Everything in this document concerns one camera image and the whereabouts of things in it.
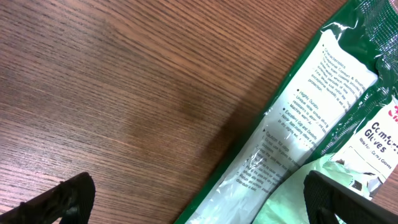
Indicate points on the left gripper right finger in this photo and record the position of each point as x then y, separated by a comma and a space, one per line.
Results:
326, 201

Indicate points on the green plastic packet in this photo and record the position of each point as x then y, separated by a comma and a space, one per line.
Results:
339, 97

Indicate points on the pale teal sachet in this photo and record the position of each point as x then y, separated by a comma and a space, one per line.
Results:
286, 205

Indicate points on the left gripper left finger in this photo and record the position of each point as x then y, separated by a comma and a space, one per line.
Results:
70, 202

